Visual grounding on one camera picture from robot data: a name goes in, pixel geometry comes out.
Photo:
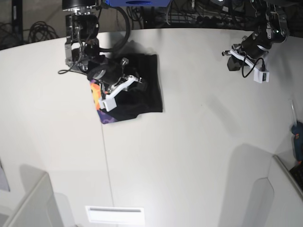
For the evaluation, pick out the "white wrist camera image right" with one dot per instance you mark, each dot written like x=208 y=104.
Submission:
x=261 y=76

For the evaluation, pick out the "blue box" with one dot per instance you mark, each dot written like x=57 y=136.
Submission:
x=138 y=3

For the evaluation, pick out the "black power strip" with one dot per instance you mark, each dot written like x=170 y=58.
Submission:
x=214 y=22

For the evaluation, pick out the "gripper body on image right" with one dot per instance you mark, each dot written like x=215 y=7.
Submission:
x=251 y=48

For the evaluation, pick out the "blue glue gun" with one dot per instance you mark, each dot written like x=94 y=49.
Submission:
x=297 y=131

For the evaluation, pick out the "black keyboard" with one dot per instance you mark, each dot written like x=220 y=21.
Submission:
x=297 y=174

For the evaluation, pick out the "black robot arm on image right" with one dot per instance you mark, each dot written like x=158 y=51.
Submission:
x=269 y=27

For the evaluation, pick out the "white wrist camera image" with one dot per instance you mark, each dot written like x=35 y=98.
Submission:
x=261 y=76
x=108 y=104

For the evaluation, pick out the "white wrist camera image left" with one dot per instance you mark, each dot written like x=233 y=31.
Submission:
x=108 y=104

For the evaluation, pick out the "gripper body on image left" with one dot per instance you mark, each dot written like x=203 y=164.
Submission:
x=114 y=77

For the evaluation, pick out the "black robot arm on image left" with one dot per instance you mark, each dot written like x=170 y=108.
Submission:
x=85 y=56

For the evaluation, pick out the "black T-shirt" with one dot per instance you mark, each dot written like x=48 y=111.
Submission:
x=139 y=98

